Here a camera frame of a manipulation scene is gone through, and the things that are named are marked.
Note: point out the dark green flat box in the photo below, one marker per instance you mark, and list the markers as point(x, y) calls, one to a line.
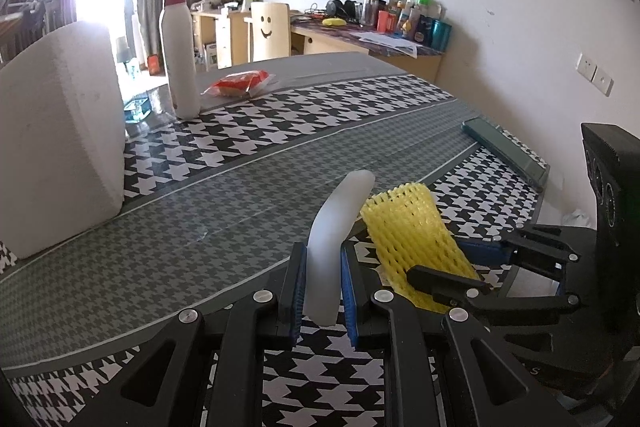
point(505, 149)

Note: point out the yellow banana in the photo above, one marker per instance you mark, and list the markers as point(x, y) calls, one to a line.
point(334, 22)

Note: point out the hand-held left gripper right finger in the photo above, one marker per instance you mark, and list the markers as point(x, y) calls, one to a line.
point(350, 302)

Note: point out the white paper sheets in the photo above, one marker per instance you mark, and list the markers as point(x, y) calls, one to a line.
point(385, 41)

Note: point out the blue can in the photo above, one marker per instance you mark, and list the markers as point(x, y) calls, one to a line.
point(425, 29)

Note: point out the orange bag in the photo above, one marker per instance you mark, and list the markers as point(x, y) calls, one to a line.
point(154, 66)

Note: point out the white foam box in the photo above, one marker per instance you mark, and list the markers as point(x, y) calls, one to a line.
point(55, 132)

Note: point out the red can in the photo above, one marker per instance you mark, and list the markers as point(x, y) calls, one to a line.
point(384, 22)

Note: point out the houndstooth tablecloth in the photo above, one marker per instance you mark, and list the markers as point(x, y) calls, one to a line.
point(200, 217)

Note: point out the white cardboard box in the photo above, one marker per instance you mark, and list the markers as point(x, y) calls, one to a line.
point(211, 55)

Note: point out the clear water bottle black lid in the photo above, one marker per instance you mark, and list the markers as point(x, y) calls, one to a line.
point(370, 9)

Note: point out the black headphones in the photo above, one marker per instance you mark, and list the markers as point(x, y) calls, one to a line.
point(332, 7)

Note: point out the green cap bottle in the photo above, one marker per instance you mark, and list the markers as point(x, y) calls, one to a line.
point(424, 2)

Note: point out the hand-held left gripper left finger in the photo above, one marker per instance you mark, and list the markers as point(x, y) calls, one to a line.
point(298, 297)

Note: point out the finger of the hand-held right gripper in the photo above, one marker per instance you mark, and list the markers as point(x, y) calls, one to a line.
point(450, 284)
point(482, 253)

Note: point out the white pump bottle red top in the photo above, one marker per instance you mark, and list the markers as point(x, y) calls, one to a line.
point(180, 57)

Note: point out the translucent white curved tube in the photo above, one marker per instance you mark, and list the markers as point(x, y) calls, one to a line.
point(325, 257)

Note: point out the red snack packet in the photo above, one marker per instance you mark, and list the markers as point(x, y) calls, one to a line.
point(235, 84)

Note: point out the long wooden desk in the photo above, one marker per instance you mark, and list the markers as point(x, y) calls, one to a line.
point(320, 46)

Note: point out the teal can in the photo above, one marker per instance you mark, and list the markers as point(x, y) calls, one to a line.
point(441, 34)

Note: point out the wooden chair smiley face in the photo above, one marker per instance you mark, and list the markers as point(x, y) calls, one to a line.
point(270, 32)

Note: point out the yellow foam net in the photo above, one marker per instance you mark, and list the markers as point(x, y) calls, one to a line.
point(410, 232)

